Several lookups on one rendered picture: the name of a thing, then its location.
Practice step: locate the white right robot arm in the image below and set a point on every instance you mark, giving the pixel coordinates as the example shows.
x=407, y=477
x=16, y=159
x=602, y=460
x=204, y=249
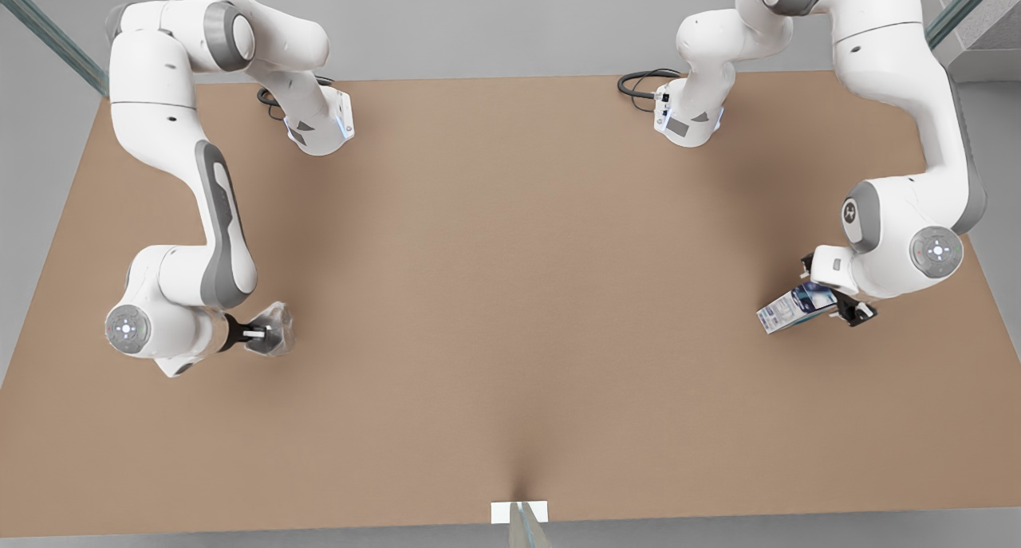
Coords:
x=151, y=117

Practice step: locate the clear glass cup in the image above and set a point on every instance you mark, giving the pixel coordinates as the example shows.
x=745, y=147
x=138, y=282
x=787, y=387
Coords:
x=277, y=329

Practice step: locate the white post foot plate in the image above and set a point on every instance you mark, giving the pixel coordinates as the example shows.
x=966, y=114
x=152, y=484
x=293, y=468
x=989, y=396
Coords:
x=501, y=513

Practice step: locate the silver frame post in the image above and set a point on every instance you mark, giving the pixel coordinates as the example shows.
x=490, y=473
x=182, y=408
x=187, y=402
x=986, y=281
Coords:
x=965, y=5
x=526, y=532
x=52, y=37

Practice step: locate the grey concrete pillar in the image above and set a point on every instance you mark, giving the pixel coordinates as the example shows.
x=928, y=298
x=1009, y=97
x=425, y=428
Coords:
x=989, y=29

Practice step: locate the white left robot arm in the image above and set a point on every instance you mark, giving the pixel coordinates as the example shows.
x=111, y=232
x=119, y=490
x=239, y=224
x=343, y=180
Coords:
x=901, y=77

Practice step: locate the white and blue carton box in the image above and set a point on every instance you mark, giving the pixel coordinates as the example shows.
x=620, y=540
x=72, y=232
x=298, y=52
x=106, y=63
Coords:
x=790, y=309

